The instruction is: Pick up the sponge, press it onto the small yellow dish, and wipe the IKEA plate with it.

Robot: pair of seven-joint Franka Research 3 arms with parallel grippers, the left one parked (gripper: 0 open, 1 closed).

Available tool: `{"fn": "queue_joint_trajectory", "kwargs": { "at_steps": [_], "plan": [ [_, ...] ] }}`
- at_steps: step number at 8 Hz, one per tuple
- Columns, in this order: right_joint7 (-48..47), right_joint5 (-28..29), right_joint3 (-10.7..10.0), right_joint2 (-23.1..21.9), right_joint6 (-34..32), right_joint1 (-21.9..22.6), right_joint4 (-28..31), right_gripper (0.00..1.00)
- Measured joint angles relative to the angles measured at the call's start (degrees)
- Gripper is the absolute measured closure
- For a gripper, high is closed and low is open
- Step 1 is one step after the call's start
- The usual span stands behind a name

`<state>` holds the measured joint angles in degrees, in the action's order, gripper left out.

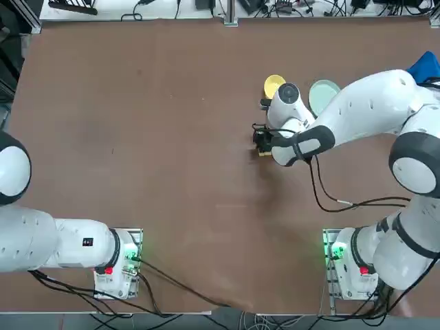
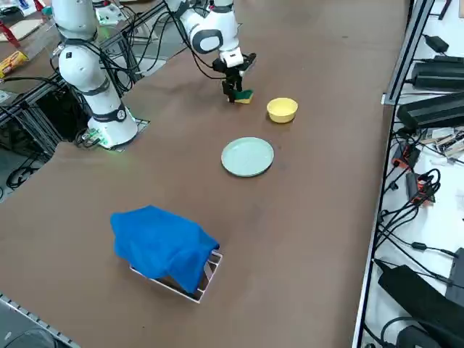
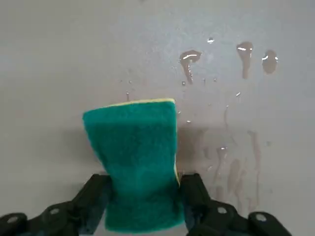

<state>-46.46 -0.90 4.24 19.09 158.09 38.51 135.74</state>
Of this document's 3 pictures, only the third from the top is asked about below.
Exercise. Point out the green and yellow sponge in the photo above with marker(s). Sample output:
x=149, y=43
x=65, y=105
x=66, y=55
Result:
x=133, y=152

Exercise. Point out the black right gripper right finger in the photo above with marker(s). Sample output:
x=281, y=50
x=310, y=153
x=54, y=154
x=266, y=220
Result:
x=221, y=218

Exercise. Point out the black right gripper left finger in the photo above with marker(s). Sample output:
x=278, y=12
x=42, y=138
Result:
x=61, y=216

